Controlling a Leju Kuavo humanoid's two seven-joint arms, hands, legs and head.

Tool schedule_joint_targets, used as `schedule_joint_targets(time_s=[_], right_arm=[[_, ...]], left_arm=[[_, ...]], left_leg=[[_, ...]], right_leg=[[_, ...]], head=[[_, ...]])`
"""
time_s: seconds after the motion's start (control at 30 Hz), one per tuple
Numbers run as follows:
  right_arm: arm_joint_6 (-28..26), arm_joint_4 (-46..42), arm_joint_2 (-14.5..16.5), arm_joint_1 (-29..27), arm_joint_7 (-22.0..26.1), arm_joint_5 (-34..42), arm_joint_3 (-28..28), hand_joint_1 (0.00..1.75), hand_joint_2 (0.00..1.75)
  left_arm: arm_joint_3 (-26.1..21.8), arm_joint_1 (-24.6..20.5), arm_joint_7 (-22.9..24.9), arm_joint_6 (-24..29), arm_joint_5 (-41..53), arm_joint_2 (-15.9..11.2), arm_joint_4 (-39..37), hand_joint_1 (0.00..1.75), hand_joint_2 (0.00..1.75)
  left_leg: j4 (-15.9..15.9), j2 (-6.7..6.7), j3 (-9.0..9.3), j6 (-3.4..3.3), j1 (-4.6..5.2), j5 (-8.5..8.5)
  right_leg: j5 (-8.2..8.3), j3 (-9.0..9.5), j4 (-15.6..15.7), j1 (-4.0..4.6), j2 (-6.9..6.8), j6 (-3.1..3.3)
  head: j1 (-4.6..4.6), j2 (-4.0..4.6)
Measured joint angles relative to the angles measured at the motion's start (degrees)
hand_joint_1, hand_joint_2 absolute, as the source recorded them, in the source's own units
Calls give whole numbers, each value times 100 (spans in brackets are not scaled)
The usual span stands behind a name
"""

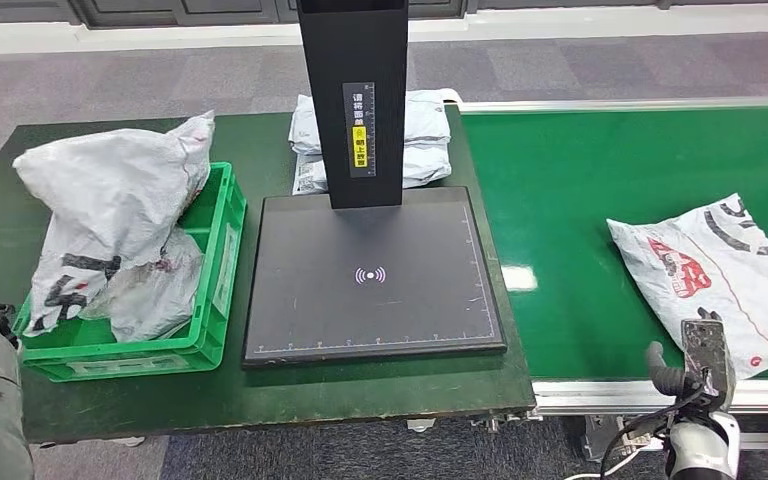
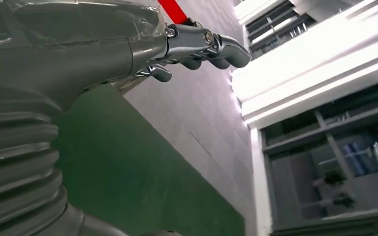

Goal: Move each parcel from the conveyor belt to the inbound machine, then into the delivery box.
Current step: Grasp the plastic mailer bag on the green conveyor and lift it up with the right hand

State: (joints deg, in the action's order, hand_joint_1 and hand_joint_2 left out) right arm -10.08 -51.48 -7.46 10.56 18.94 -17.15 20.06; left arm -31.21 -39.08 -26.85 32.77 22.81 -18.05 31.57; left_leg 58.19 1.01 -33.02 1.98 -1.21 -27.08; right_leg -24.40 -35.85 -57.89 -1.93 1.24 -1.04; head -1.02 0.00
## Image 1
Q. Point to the green plastic crate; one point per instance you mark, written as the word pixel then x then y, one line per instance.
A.
pixel 126 364

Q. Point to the grey parcel red stain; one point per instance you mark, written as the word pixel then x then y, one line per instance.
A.
pixel 152 291

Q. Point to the flat white parcel bag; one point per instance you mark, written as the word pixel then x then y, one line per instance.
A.
pixel 427 119

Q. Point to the white table foot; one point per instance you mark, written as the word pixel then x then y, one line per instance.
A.
pixel 421 425
pixel 126 442

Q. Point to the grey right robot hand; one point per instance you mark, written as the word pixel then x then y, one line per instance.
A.
pixel 665 378

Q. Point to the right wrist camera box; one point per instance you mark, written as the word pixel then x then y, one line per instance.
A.
pixel 708 358

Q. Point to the white parcel bag QR label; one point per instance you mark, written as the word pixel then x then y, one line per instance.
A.
pixel 427 169

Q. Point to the white parcel bag red print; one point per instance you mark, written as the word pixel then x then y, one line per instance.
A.
pixel 112 192
pixel 708 265

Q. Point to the black inbound scanner machine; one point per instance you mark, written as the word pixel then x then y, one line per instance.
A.
pixel 371 298

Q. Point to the green conveyor belt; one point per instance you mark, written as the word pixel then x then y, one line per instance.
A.
pixel 556 199

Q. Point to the metal conveyor bracket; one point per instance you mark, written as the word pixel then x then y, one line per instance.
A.
pixel 599 440

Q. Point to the glass partition grey frame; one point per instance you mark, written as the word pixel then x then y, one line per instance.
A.
pixel 159 10

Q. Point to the ruler label sticker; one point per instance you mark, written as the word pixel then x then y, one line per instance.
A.
pixel 359 132

